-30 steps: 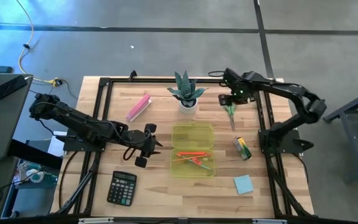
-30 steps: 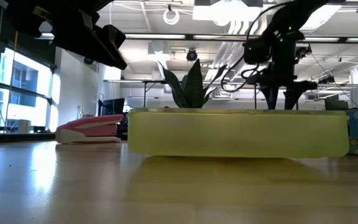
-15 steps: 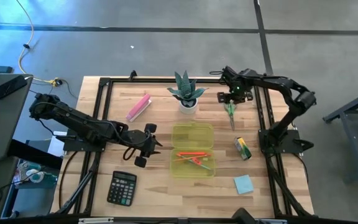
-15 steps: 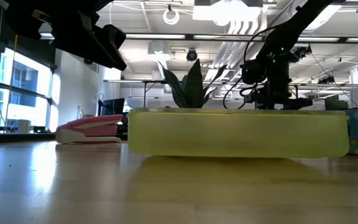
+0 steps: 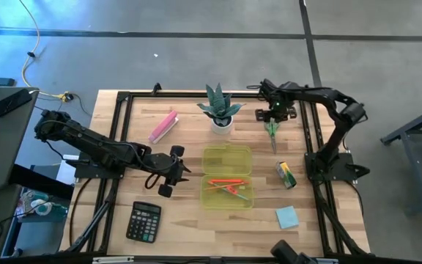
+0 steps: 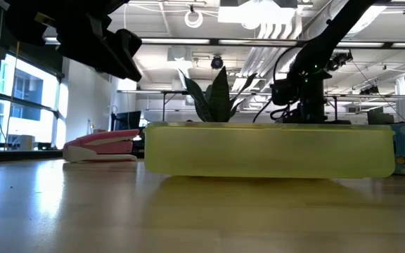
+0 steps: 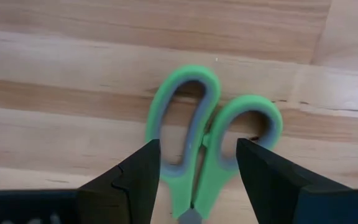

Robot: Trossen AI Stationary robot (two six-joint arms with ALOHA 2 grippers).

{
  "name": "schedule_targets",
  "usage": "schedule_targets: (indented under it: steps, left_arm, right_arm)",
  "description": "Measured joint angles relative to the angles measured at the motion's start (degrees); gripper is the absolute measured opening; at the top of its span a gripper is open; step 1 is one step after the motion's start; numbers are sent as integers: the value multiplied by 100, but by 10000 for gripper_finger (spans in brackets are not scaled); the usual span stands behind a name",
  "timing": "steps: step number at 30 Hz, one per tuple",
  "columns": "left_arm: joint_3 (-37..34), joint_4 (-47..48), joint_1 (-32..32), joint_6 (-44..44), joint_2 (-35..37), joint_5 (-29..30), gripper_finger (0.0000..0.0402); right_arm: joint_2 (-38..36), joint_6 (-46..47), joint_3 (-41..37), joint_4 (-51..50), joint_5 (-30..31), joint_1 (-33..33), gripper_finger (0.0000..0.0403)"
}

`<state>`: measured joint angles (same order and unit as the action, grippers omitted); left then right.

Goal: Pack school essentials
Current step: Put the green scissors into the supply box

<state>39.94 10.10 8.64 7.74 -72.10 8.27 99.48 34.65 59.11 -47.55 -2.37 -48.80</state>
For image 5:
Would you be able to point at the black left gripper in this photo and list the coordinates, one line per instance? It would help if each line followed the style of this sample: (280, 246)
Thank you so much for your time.
(167, 165)

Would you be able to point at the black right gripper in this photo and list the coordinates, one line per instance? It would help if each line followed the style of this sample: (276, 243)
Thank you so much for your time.
(278, 99)

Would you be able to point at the orange pencil with pink eraser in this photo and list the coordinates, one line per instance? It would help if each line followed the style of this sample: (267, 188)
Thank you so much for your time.
(214, 187)

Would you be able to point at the red pen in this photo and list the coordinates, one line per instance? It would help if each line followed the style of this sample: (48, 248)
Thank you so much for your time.
(229, 181)

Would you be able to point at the red eraser block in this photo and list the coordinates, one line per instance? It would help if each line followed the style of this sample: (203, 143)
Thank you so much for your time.
(232, 190)

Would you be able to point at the small colourful crayon box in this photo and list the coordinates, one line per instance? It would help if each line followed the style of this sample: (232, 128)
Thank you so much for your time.
(287, 176)

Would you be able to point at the green pencil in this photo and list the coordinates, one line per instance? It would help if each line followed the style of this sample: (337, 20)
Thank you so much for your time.
(242, 196)

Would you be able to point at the blue sticky note pad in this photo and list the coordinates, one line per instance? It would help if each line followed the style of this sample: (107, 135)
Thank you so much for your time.
(287, 217)

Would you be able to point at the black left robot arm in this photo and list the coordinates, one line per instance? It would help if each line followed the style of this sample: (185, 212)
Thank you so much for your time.
(97, 146)

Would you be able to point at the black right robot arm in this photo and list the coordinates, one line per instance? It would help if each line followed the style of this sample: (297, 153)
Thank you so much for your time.
(328, 97)

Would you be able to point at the translucent yellow-green pencil case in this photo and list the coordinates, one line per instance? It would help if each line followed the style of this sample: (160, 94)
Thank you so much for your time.
(227, 159)

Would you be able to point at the pink and white stapler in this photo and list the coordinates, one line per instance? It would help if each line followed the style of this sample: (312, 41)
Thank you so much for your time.
(163, 127)

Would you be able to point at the potted succulent in white pot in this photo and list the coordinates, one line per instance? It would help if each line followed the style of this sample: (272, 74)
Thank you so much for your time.
(221, 106)

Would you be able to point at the black desk calculator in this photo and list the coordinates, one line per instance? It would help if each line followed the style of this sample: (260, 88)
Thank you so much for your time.
(143, 223)

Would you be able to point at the small white box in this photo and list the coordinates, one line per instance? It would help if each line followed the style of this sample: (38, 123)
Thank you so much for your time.
(66, 172)

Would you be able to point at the black rounded object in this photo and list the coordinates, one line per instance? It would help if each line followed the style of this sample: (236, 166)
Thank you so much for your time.
(284, 251)

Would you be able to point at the teal and white tape rolls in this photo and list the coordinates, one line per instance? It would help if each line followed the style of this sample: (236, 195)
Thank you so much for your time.
(42, 207)

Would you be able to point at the black flat panel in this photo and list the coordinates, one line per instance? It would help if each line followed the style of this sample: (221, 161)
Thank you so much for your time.
(39, 181)

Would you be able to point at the blue-grey metal cart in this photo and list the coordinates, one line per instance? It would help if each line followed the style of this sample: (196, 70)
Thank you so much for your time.
(412, 172)

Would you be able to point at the blue storage bin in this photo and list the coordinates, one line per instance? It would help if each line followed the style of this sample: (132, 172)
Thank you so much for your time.
(35, 234)

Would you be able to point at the dark grey desk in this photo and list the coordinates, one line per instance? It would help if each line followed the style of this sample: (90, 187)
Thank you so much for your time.
(6, 146)

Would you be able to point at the black smartphone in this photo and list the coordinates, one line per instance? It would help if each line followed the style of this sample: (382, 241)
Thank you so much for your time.
(12, 102)

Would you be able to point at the black aluminium table frame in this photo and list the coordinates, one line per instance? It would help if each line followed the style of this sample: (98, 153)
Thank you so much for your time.
(178, 94)

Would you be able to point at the black frame clamp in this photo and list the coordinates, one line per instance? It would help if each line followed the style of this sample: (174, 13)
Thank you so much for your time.
(156, 88)

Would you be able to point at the silver metal bracket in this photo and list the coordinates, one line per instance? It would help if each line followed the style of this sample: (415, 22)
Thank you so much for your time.
(112, 260)
(326, 261)

